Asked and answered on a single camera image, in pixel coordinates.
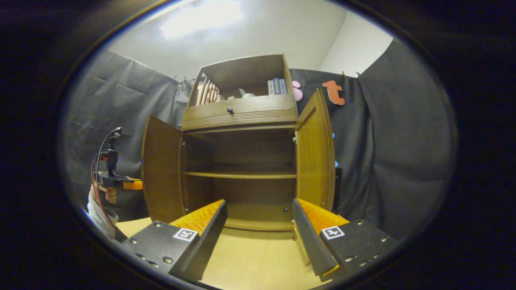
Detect wooden inner cabinet shelf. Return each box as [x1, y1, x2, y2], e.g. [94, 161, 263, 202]
[183, 171, 298, 179]

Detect wooden cabinet door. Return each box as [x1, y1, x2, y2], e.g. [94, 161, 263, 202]
[295, 88, 336, 212]
[141, 114, 186, 224]

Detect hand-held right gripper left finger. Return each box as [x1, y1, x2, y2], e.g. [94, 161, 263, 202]
[121, 199, 228, 282]

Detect wooden double-door shoe cabinet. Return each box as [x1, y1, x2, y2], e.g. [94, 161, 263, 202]
[180, 54, 299, 232]

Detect wooden cabinet drawer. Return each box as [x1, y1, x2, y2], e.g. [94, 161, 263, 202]
[181, 94, 299, 131]

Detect black backdrop cloth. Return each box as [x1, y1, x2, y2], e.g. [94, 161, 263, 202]
[64, 38, 458, 240]

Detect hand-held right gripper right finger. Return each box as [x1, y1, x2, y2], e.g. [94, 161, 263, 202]
[291, 197, 399, 282]

